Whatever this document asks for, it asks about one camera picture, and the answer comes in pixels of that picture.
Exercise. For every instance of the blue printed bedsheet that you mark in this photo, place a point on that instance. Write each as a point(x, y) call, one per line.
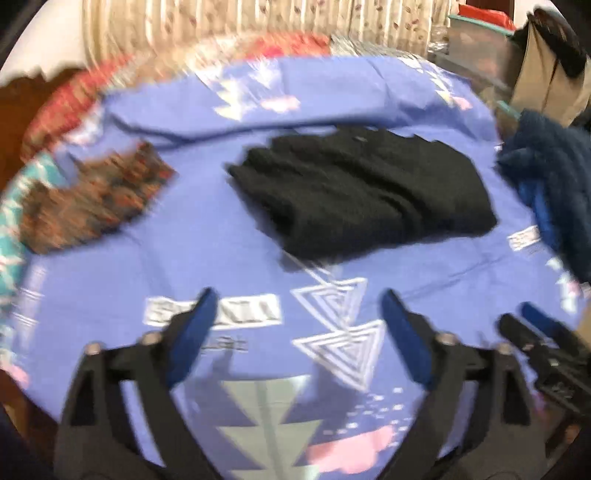
point(221, 258)

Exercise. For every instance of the beige leaf-print curtain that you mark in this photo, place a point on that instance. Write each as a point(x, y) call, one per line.
point(258, 23)

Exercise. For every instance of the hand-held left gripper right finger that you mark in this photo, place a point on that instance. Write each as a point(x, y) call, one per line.
point(406, 337)

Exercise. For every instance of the brown floral garment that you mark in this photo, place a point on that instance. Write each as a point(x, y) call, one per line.
point(92, 198)

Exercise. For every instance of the teal chevron cloth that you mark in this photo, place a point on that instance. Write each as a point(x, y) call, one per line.
point(18, 221)

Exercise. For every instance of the clear plastic storage box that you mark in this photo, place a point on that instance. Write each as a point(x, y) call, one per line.
point(480, 50)

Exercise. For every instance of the navy puffer jacket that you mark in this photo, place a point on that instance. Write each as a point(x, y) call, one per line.
point(554, 184)

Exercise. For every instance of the carved wooden headboard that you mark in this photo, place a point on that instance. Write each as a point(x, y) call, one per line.
point(21, 106)

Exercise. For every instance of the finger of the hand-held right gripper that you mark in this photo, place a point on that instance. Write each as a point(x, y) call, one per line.
point(545, 321)
point(519, 332)

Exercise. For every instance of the black striped garment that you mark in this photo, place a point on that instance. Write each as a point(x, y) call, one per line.
point(369, 194)

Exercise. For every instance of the red cloth bundle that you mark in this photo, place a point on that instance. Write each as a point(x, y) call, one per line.
point(485, 16)

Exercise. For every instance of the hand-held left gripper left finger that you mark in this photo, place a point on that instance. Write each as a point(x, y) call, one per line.
point(191, 337)

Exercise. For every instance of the beige hanging garment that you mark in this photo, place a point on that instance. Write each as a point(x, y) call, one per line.
point(549, 87)

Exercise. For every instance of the black hanging garment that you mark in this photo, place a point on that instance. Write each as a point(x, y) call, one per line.
point(558, 37)

